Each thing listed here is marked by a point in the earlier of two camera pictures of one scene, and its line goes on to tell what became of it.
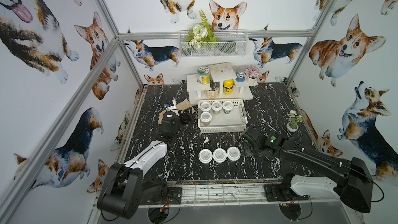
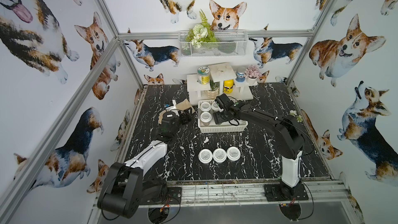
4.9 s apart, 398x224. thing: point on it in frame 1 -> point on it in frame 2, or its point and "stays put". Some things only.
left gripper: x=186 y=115 stays put
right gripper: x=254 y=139 -> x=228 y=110
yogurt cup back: x=205 y=117 stays put
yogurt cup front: x=233 y=153 stays put
